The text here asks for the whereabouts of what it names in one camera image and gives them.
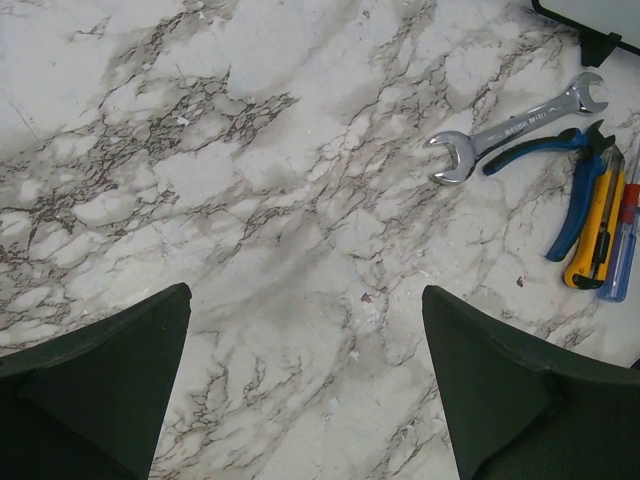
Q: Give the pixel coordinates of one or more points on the red blue screwdriver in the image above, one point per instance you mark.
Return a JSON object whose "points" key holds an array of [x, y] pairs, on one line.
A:
{"points": [[624, 241]]}

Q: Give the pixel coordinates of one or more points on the silver open-end wrench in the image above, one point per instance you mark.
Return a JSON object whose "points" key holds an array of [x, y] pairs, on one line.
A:
{"points": [[467, 150]]}

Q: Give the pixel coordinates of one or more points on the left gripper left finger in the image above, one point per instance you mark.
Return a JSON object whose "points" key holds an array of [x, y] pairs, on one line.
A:
{"points": [[90, 404]]}

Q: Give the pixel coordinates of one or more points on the yellow utility knife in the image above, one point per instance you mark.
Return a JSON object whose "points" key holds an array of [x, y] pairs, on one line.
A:
{"points": [[588, 268]]}

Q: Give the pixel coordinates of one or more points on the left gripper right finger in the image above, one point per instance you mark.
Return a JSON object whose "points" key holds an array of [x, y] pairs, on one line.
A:
{"points": [[518, 407]]}

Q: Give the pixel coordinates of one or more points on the black framed whiteboard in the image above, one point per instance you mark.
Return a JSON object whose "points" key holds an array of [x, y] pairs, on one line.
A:
{"points": [[602, 25]]}

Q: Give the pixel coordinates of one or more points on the blue handled pliers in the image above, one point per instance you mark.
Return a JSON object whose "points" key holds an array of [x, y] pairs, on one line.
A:
{"points": [[589, 165]]}

